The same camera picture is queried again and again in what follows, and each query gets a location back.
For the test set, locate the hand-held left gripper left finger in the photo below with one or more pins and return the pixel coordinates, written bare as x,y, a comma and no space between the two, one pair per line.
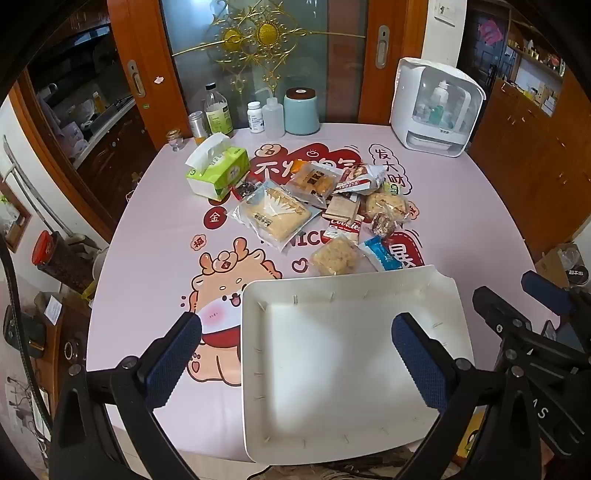
175,360

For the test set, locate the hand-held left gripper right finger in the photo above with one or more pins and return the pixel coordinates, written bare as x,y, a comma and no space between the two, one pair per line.
418,362

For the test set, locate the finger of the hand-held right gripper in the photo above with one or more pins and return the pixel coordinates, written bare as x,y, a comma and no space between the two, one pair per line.
547,288
496,309

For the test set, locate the white rectangular tray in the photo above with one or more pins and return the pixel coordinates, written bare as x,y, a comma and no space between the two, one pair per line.
332,355

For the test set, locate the blue and white snack packet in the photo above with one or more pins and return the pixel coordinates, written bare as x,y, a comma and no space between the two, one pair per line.
383,254

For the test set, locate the clear puffed rice packet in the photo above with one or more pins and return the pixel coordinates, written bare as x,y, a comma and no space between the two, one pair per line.
334,254

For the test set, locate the clear nut candy packet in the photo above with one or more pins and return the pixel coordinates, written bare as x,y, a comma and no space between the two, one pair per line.
382,226

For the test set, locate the red cookie packet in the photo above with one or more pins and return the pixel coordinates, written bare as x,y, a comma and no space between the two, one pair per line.
344,229

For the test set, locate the clear rice cake packet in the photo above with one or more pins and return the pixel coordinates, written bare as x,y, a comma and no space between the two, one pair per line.
387,202

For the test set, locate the small green snack packet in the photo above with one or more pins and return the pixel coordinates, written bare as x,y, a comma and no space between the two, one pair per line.
392,188

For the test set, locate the brown wafer packet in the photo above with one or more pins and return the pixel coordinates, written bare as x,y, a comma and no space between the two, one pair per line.
340,208

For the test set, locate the clear bread packet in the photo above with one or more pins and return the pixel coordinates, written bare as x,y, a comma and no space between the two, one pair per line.
272,217

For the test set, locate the small dark snack packet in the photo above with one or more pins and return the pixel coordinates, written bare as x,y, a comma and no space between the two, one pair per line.
244,188

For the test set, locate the red and white snack packet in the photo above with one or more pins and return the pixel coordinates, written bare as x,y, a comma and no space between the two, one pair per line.
358,178

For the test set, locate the orange cracker packet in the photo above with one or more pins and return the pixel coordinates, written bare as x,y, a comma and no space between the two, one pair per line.
313,180

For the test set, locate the cardboard box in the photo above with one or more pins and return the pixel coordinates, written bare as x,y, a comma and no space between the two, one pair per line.
556,265

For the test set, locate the wooden cabinet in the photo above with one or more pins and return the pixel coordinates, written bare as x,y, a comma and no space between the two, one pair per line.
521,175

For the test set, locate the red-lidded storage jar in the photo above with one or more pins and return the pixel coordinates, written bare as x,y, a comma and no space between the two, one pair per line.
60,261

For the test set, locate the white bottle steriliser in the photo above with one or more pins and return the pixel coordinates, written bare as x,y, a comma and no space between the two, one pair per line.
415,134

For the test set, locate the green tissue box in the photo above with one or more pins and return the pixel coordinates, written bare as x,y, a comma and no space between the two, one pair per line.
221,171

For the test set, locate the small glass jar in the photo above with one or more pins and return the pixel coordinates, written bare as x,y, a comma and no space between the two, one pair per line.
174,141

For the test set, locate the wooden shelf with bottles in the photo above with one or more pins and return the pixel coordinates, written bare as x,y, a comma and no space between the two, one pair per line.
538,69

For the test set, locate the silver metal can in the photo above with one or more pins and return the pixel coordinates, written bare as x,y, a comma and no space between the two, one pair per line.
197,124

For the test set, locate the glass bottle with green label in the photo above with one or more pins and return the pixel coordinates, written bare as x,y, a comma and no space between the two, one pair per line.
218,115

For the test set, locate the white pill bottle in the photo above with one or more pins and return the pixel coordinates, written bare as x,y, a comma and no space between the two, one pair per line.
256,117

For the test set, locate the white squeeze bottle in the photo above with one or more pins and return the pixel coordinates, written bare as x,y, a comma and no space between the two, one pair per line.
273,117

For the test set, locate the wooden sliding glass door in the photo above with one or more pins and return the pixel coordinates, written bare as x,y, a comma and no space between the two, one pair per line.
346,83

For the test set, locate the teal canister with brown lid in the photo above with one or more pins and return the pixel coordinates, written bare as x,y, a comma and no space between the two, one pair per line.
301,113

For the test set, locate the gold door ornament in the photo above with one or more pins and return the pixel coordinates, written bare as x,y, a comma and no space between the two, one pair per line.
267,32

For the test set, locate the pink wall poster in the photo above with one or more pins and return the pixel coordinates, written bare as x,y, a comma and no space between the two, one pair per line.
490,30

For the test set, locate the white wall switch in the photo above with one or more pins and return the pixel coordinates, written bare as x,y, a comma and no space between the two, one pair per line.
447,11

